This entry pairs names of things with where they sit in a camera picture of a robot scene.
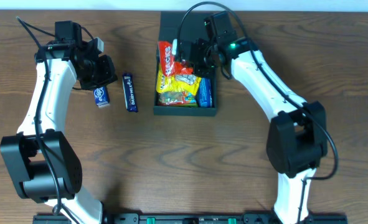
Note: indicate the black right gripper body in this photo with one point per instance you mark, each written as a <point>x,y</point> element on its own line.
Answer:
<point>190,58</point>

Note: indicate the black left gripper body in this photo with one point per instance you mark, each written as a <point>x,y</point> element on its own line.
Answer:
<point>99,78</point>

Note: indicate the blue Eclipse mints box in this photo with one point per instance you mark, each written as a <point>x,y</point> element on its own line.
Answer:
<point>101,97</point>

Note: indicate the yellow Hacks candy bag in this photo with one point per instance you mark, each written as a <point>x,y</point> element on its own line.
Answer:
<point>177,83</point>

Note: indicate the dark green box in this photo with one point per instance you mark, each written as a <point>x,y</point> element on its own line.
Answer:
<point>192,29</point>

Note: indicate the red Hacks candy bag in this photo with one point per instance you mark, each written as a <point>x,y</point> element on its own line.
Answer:
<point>169,66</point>

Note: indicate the blue cookie pack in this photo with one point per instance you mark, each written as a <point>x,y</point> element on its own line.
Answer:
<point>204,94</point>

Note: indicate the purple Dairy Milk bar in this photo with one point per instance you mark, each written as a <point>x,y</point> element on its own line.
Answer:
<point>128,88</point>

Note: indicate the colourful gummy candy bag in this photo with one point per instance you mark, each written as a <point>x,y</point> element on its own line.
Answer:
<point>173,98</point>

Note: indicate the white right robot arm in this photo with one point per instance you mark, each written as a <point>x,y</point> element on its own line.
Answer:
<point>296,140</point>

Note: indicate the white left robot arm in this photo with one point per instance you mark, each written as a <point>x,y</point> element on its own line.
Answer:
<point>41,163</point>

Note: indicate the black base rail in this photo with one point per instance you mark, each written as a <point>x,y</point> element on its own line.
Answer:
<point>247,218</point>

